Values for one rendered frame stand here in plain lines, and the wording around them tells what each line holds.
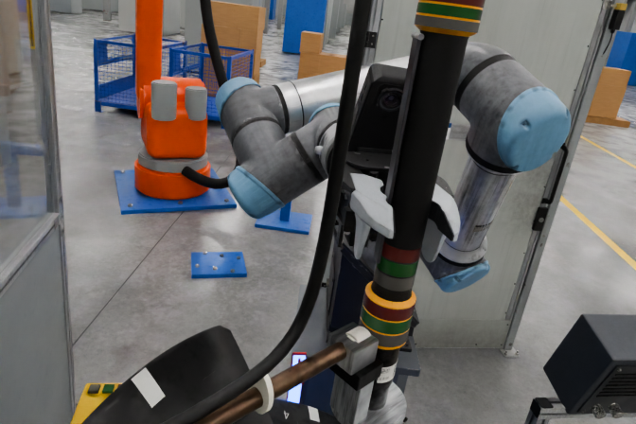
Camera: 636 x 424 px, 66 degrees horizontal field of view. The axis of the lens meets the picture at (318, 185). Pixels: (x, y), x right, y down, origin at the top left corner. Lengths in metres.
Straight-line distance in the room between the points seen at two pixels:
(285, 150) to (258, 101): 0.11
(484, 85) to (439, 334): 2.28
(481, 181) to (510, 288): 2.12
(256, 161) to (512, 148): 0.37
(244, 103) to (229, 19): 7.68
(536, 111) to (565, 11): 1.82
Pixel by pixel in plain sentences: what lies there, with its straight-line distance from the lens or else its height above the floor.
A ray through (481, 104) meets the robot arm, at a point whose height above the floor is 1.66.
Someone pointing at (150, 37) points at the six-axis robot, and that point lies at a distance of 4.33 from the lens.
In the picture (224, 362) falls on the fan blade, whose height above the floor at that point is 1.40.
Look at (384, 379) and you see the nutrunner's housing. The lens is 0.46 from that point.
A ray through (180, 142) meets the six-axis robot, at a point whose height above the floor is 0.54.
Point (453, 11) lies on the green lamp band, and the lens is 0.34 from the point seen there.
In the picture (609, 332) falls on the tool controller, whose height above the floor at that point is 1.24.
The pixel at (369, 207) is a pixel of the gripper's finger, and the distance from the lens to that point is 0.36.
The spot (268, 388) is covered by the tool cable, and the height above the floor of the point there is 1.53.
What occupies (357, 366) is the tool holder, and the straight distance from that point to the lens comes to 0.41.
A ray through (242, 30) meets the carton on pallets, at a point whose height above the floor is 1.20.
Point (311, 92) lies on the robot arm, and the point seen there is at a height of 1.65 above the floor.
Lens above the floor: 1.77
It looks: 20 degrees down
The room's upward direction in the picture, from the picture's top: 8 degrees clockwise
